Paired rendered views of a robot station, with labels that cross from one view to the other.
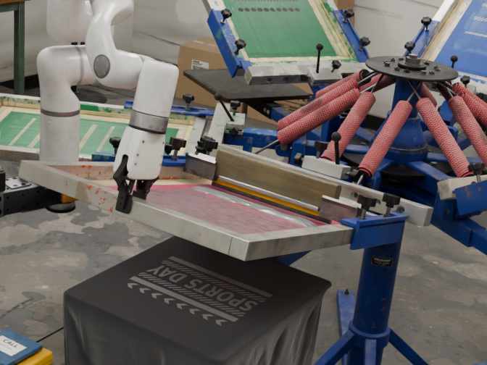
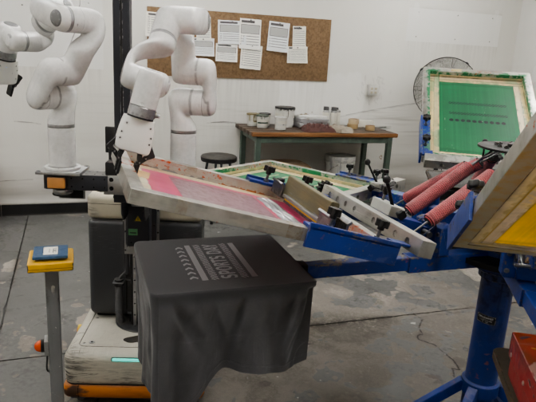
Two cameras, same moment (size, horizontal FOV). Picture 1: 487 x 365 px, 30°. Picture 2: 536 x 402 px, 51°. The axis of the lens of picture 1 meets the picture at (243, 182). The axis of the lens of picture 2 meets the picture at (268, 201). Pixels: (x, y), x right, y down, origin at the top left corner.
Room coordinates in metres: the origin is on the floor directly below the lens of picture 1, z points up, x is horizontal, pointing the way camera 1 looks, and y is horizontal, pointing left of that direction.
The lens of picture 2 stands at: (0.73, -1.10, 1.60)
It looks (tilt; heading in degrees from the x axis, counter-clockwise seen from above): 15 degrees down; 39
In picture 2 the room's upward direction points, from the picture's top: 3 degrees clockwise
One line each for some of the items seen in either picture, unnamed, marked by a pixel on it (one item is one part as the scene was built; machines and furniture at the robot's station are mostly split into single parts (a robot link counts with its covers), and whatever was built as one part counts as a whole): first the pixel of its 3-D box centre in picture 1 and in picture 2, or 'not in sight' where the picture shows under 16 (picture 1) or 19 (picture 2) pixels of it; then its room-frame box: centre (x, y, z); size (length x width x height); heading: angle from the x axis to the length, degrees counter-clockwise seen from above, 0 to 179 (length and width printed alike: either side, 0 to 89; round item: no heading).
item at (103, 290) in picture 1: (202, 287); (219, 260); (1.92, 0.07, 0.95); 0.48 x 0.44 x 0.01; 149
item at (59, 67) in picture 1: (64, 78); (186, 110); (2.11, 0.45, 1.37); 0.13 x 0.10 x 0.16; 124
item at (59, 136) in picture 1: (56, 139); (183, 152); (2.11, 0.47, 1.21); 0.16 x 0.13 x 0.15; 43
